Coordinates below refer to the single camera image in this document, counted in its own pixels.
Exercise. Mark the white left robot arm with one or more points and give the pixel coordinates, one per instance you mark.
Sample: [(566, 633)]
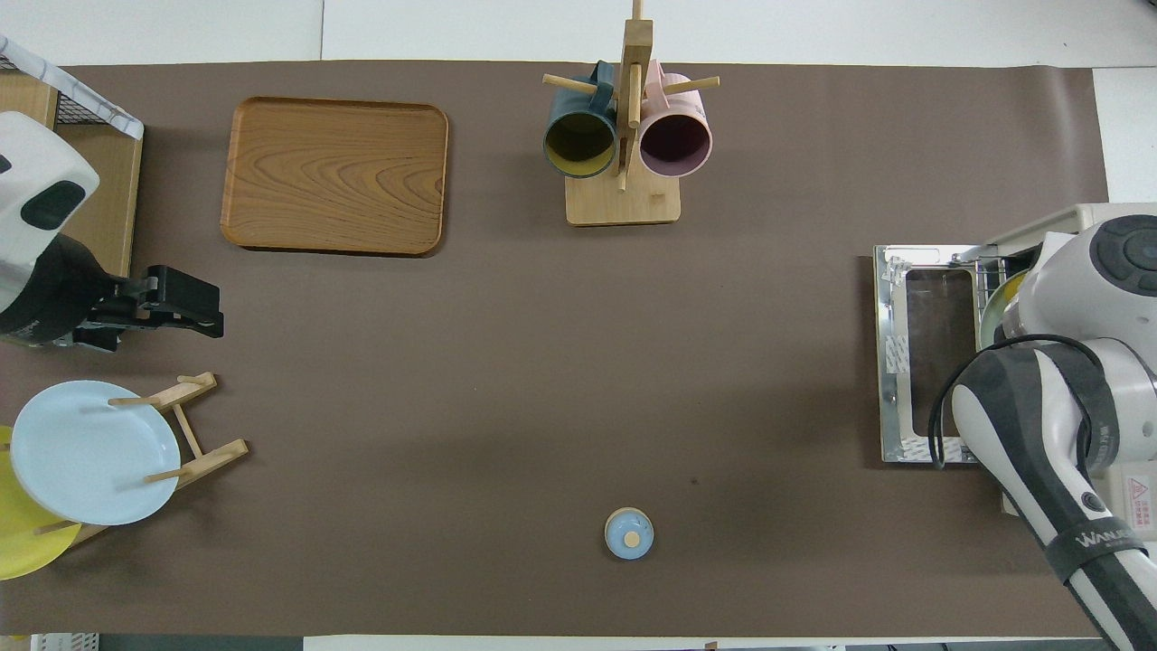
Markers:
[(36, 199)]

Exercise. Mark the wooden mug tree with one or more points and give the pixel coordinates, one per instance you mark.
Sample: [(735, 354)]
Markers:
[(624, 208)]

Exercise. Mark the beige toaster oven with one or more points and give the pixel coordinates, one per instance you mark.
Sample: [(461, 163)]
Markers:
[(1067, 226)]

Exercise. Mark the light blue plate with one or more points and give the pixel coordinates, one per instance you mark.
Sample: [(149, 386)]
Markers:
[(90, 452)]

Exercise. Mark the dark blue mug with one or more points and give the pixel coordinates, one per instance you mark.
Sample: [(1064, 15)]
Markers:
[(578, 145)]

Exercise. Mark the glass oven door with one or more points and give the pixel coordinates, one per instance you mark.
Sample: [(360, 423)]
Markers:
[(890, 362)]

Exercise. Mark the brown paper table mat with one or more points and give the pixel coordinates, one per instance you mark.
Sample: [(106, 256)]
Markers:
[(768, 181)]

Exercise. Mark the brown wooden tray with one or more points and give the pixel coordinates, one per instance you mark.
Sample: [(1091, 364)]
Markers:
[(334, 181)]

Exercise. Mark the wooden plate rack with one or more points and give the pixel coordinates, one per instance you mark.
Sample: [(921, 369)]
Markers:
[(212, 457)]

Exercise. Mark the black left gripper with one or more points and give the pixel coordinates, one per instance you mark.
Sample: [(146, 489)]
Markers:
[(125, 303)]

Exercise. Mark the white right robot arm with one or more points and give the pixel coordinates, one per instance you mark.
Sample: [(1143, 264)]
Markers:
[(1021, 407)]

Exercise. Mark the pale green plate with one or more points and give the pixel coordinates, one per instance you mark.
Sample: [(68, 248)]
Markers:
[(992, 316)]

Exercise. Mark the yellow plate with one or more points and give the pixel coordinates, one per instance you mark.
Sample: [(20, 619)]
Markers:
[(27, 542)]

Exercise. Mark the pink mug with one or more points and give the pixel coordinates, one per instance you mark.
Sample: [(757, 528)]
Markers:
[(676, 145)]

